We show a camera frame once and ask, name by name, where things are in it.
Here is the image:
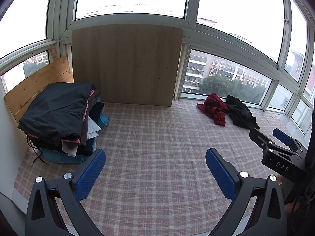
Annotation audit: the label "apartment building outside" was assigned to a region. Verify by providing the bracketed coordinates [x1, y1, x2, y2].
[183, 49, 272, 94]

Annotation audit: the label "red garment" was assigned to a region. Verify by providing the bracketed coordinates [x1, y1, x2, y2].
[196, 93, 229, 127]

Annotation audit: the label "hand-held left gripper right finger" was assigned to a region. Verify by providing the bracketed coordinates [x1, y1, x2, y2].
[205, 148, 288, 236]

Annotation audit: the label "green trees outside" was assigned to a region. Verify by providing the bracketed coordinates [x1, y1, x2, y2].
[200, 75, 265, 104]

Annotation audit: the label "pine wood board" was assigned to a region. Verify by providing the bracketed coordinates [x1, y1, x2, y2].
[4, 56, 74, 123]

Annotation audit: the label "person's right hand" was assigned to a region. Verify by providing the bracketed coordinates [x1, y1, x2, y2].
[277, 174, 296, 213]

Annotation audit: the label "pile of folded clothes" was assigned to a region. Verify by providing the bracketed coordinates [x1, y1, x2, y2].
[18, 82, 111, 168]

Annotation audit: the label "white window frame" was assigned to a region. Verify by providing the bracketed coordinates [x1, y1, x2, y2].
[0, 0, 315, 138]

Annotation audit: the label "large light laminate board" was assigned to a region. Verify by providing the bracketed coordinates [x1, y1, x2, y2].
[71, 24, 184, 107]

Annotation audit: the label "black garment with yellow stripes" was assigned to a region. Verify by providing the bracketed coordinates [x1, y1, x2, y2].
[225, 95, 260, 130]

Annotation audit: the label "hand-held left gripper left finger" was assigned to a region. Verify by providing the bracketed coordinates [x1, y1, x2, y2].
[25, 149, 106, 236]

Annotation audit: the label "pink plaid bed sheet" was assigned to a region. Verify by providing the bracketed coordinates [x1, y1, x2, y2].
[14, 101, 296, 236]

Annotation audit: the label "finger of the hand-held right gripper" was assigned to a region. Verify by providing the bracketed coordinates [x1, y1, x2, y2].
[273, 128, 307, 158]
[249, 128, 277, 153]

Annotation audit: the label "thin wooden strip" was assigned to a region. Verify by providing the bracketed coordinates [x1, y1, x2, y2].
[49, 45, 58, 65]

